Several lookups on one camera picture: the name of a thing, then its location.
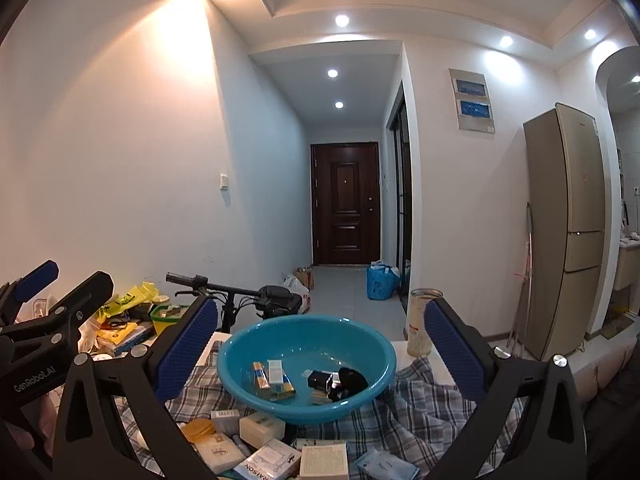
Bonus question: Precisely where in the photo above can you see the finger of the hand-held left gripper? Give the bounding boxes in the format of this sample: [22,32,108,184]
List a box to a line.
[0,271,115,347]
[0,260,60,326]

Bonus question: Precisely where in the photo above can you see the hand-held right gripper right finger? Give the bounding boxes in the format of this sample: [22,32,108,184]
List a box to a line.
[424,297,588,480]

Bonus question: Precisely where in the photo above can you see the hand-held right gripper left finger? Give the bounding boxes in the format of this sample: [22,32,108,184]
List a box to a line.
[52,296,219,480]

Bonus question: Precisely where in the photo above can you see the gold and blue cigarette pack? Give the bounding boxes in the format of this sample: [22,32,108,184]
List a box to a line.
[250,361,296,401]

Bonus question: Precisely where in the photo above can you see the tall white box with text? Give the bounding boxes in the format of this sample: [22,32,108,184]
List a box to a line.
[267,359,286,393]

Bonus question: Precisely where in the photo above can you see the blue plastic basin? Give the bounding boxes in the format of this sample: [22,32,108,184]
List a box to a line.
[216,314,397,425]

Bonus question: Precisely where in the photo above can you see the person's left hand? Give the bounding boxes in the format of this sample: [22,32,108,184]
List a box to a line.
[0,399,63,467]

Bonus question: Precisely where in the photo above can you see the yellow container with green rim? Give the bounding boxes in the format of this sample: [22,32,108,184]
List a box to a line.
[150,304,191,336]

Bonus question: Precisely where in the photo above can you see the glass jar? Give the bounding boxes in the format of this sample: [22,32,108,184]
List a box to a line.
[406,288,444,358]

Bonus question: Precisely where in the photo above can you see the yellow plastic bag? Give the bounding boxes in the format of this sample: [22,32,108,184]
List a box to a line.
[95,282,161,318]

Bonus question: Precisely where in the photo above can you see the plaid cloth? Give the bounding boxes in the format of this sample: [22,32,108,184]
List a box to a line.
[115,355,526,480]

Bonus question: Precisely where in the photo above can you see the black bicycle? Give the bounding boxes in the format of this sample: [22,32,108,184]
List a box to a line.
[166,272,304,335]

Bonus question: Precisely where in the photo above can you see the grey barcode box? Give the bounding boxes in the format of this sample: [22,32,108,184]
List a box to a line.
[210,409,242,433]

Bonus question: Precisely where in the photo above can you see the orange plastic case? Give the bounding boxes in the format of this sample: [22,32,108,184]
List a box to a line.
[180,419,216,443]

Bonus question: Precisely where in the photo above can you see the blue woven bag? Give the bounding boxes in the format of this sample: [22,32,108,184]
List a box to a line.
[366,260,402,302]

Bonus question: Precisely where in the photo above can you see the beige cardboard box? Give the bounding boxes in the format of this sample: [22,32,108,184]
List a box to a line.
[239,411,287,450]

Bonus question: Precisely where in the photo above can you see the white plastic bag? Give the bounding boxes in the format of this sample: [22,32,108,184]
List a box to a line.
[280,274,312,311]

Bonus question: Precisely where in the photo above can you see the light blue sachet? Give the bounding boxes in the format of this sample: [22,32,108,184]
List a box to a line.
[356,449,420,480]

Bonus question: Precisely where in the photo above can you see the small black box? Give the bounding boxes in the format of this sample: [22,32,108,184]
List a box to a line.
[305,370,336,391]

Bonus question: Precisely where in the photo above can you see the light blue cigarette pack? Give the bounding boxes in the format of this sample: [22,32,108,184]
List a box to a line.
[232,437,303,480]

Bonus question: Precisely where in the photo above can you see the beige sofa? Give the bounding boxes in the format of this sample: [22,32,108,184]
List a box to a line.
[570,330,640,480]

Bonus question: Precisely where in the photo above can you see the cream box with text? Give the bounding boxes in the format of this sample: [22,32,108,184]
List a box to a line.
[299,442,349,480]

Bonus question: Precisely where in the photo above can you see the black framed glass door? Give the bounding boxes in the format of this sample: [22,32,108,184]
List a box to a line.
[385,82,413,311]

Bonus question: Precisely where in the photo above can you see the beige refrigerator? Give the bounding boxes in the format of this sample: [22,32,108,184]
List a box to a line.
[522,102,608,362]

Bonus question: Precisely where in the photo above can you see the dark wooden door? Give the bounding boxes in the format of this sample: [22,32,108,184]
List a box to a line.
[310,141,381,267]

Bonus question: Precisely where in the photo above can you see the beige vanity cabinet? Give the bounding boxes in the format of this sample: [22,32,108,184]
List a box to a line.
[612,232,640,291]

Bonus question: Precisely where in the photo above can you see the recessed ceiling lights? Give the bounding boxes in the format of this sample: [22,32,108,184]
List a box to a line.
[212,0,640,111]

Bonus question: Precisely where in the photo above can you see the wall panel with blue pictures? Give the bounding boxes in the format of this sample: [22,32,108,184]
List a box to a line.
[448,67,497,134]

